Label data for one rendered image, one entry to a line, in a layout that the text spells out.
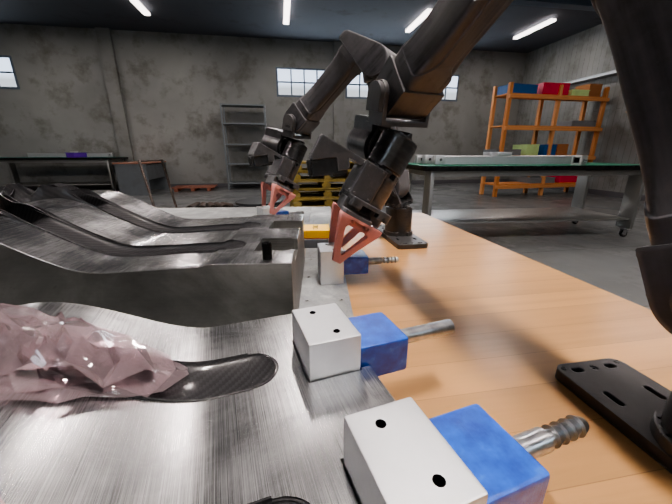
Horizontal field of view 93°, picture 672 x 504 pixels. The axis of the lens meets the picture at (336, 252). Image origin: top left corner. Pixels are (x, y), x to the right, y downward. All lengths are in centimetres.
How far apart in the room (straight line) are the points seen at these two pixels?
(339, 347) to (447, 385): 14
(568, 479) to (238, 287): 30
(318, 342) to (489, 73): 1180
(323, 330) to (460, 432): 10
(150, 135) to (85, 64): 205
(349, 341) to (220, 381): 9
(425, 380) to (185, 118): 998
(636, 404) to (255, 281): 34
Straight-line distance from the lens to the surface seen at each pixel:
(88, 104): 1095
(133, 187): 901
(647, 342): 50
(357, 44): 79
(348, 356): 22
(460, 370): 34
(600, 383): 37
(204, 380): 25
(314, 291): 47
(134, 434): 20
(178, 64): 1033
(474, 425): 19
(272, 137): 94
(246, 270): 33
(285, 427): 20
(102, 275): 39
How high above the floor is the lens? 100
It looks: 18 degrees down
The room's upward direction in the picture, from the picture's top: straight up
